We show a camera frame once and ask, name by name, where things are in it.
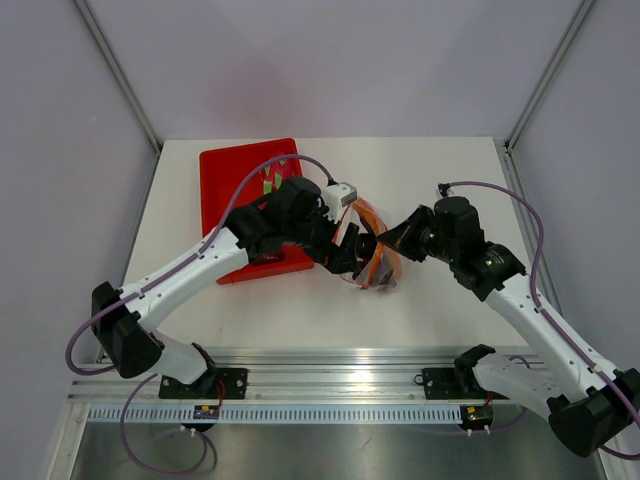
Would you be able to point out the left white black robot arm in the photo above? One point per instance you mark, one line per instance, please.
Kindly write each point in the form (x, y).
(299, 213)

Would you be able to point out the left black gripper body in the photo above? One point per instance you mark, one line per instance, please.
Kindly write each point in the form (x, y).
(321, 246)

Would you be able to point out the dark plum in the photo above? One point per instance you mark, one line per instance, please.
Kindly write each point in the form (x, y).
(366, 245)

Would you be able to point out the white slotted cable duct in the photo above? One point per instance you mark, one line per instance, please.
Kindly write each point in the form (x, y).
(283, 414)

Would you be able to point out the dark red grape bunch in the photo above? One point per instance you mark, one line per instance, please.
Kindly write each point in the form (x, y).
(377, 275)

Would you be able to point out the clear orange zip top bag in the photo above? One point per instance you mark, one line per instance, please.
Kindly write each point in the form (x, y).
(368, 220)

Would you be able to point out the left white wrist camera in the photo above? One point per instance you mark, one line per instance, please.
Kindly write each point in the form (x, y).
(338, 197)

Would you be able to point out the right small circuit board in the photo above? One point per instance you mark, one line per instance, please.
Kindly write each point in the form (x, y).
(483, 414)

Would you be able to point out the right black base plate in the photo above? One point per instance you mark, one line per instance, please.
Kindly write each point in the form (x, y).
(440, 383)

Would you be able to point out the left small circuit board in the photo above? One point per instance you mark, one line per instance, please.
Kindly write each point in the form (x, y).
(206, 412)

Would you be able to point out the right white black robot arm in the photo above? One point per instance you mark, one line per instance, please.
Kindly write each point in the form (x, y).
(585, 398)

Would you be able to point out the red apple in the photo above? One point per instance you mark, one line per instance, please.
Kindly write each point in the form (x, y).
(271, 258)

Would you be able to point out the right aluminium corner post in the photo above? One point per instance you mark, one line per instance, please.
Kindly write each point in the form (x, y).
(551, 70)

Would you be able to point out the red plastic tray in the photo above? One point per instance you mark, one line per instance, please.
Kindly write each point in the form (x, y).
(221, 171)

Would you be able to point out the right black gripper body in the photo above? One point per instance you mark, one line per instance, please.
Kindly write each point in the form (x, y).
(438, 246)

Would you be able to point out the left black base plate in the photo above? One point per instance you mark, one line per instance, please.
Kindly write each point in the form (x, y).
(228, 383)

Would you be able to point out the aluminium corner post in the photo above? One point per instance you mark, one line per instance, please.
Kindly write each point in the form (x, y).
(551, 70)
(100, 40)

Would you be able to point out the aluminium mounting rail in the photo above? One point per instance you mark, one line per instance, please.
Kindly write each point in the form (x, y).
(334, 376)

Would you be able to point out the small circuit board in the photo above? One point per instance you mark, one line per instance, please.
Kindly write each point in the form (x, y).
(483, 414)
(206, 412)

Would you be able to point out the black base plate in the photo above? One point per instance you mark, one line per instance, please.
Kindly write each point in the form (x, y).
(440, 383)
(228, 383)

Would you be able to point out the pink dragon fruit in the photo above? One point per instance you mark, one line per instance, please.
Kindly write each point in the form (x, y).
(274, 174)

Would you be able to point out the left aluminium corner post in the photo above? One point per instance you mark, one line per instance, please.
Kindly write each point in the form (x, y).
(100, 40)

